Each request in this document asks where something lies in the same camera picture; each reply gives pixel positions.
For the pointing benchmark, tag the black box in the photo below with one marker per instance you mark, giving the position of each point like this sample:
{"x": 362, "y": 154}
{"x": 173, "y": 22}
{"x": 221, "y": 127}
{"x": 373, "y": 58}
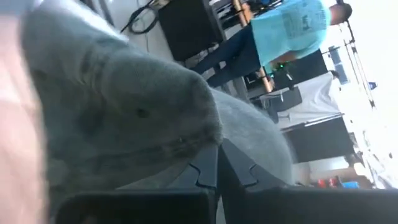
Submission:
{"x": 189, "y": 28}

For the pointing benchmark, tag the person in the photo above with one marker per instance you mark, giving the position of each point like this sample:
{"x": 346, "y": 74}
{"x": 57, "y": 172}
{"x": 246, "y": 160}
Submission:
{"x": 289, "y": 28}

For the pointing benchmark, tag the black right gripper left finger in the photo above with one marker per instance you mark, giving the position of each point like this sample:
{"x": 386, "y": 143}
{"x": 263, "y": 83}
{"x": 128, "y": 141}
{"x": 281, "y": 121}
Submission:
{"x": 140, "y": 208}

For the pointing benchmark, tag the black cabinet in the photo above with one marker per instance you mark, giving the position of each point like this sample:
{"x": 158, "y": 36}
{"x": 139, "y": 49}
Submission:
{"x": 320, "y": 140}

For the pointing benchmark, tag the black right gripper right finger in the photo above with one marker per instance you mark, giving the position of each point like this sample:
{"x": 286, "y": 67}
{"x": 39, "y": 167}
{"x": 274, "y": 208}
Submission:
{"x": 295, "y": 207}

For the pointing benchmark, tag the white cloth cover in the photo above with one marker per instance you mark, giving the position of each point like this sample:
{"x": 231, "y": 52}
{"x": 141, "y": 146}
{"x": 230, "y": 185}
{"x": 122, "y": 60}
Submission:
{"x": 314, "y": 96}

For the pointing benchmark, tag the dark green hat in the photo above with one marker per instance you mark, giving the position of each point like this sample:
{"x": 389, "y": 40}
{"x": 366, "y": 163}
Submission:
{"x": 124, "y": 102}

